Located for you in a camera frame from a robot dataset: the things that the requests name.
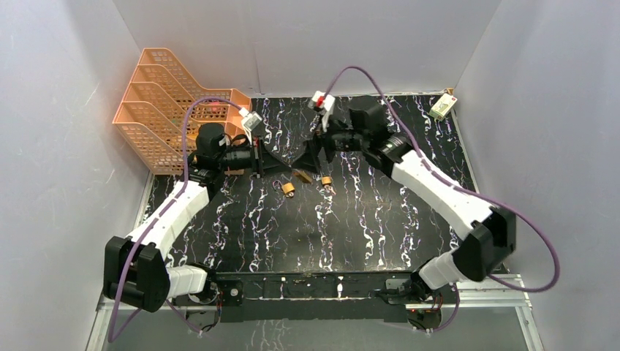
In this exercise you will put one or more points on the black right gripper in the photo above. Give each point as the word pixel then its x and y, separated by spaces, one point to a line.
pixel 310 161

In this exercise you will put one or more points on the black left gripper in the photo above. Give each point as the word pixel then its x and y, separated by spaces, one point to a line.
pixel 258 159

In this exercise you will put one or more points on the large brass padlock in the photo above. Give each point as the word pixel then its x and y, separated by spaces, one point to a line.
pixel 303 176

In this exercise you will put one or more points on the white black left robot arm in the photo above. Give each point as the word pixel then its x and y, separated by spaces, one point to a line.
pixel 135 272

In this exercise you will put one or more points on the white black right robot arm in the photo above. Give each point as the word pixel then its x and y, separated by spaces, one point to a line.
pixel 487 232

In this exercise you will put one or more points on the orange plastic file rack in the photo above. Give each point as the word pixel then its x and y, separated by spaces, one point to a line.
pixel 163 99

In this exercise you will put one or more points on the white green small box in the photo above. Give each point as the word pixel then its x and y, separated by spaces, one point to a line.
pixel 443 106

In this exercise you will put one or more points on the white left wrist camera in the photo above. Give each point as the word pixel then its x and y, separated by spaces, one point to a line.
pixel 250 120

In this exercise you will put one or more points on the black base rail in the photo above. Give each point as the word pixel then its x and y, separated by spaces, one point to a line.
pixel 357 295

